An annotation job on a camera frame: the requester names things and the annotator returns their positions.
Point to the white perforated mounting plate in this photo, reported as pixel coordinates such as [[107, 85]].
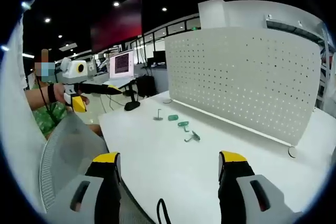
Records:
[[236, 82]]

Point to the grey mesh office chair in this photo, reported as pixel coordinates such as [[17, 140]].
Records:
[[71, 142]]

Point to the black office chair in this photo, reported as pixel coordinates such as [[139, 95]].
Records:
[[145, 85]]

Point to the white fabric panel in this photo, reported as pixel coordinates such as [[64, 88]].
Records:
[[18, 103]]

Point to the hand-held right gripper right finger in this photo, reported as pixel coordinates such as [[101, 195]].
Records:
[[236, 195]]

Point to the black desk stand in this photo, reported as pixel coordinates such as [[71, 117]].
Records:
[[132, 105]]

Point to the person's left hand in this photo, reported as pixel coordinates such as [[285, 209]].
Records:
[[60, 93]]

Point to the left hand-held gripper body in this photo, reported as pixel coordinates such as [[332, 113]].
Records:
[[71, 70]]

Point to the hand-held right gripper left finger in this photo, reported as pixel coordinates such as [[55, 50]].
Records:
[[105, 195]]

